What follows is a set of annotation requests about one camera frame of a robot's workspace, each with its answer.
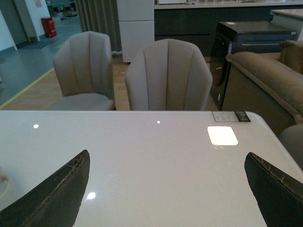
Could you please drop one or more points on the beige upholstered chair left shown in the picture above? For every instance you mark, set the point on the beige upholstered chair left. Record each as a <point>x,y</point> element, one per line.
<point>84,69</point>

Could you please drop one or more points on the grey chair at table side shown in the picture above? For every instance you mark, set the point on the grey chair at table side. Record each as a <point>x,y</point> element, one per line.
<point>292,140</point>

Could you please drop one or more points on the black and white table sticker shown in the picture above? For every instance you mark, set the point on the black and white table sticker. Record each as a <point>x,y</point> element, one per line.
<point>230,116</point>

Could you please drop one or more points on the brown sofa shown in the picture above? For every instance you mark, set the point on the brown sofa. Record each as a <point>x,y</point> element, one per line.
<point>272,88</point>

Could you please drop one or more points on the dark kitchen counter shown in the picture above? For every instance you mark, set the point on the dark kitchen counter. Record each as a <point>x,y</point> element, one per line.
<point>196,21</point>

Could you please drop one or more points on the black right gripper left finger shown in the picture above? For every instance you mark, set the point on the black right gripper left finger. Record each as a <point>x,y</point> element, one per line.
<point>55,202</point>

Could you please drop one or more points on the grey curtain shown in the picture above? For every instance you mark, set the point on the grey curtain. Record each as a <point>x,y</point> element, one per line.
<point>100,16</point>

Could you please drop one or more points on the white cabinet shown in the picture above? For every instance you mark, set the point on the white cabinet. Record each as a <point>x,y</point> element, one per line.
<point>136,24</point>

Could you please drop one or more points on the red fire extinguisher cabinet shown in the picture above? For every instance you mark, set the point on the red fire extinguisher cabinet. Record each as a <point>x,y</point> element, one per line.
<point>48,26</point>

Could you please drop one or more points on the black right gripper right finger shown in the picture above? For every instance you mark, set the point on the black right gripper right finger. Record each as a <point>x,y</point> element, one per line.
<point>279,196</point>

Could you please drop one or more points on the black washing machine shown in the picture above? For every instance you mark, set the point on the black washing machine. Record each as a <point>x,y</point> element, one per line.
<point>241,41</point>

